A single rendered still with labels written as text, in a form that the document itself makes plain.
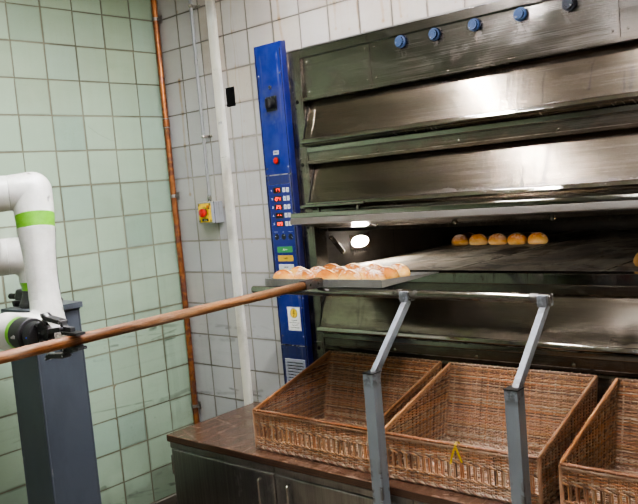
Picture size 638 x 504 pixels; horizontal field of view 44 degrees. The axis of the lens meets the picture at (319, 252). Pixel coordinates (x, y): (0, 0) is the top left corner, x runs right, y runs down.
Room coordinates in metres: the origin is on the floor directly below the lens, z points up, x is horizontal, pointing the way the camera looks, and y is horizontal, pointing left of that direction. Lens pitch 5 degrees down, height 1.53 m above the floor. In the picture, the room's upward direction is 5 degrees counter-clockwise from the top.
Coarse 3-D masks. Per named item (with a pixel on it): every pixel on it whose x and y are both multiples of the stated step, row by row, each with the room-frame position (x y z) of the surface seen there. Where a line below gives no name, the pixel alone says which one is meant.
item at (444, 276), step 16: (448, 272) 2.85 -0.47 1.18; (464, 272) 2.80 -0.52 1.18; (480, 272) 2.76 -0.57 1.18; (496, 272) 2.73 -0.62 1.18; (512, 272) 2.69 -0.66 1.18; (528, 272) 2.65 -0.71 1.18; (544, 272) 2.62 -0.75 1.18; (560, 272) 2.58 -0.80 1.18; (576, 272) 2.55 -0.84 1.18; (592, 272) 2.51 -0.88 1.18; (608, 272) 2.48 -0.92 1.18; (624, 272) 2.45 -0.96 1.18
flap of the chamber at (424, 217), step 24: (336, 216) 2.99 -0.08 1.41; (360, 216) 2.91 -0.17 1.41; (384, 216) 2.84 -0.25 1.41; (408, 216) 2.77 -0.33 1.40; (432, 216) 2.70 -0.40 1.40; (456, 216) 2.64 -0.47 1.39; (480, 216) 2.60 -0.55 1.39; (504, 216) 2.58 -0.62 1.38; (528, 216) 2.56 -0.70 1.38; (576, 216) 2.52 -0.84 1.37; (600, 216) 2.49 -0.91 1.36
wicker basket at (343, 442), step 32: (288, 384) 3.00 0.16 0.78; (320, 384) 3.14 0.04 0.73; (352, 384) 3.09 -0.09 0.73; (384, 384) 2.99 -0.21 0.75; (416, 384) 2.72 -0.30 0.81; (256, 416) 2.84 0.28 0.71; (288, 416) 2.73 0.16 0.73; (320, 416) 3.13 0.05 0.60; (352, 416) 3.06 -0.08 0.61; (384, 416) 2.56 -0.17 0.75; (288, 448) 2.75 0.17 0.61; (320, 448) 2.65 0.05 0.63; (352, 448) 2.74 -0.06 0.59
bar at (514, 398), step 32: (256, 288) 2.98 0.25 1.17; (320, 288) 2.77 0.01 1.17; (352, 288) 2.68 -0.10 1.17; (544, 320) 2.18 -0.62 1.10; (384, 352) 2.41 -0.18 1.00; (512, 416) 2.03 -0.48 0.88; (384, 448) 2.36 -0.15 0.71; (512, 448) 2.04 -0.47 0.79; (384, 480) 2.35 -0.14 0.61; (512, 480) 2.04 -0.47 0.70
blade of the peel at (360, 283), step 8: (416, 272) 2.91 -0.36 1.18; (424, 272) 2.89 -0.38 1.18; (432, 272) 2.86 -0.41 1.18; (272, 280) 2.93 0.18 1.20; (280, 280) 2.90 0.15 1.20; (288, 280) 2.88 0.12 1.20; (296, 280) 2.85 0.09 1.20; (328, 280) 2.75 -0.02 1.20; (336, 280) 2.73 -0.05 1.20; (344, 280) 2.70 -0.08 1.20; (352, 280) 2.68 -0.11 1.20; (360, 280) 2.66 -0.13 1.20; (368, 280) 2.63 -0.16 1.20; (376, 280) 2.61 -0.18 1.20; (384, 280) 2.61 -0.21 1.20; (392, 280) 2.65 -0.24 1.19; (400, 280) 2.68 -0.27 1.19; (408, 280) 2.72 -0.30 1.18
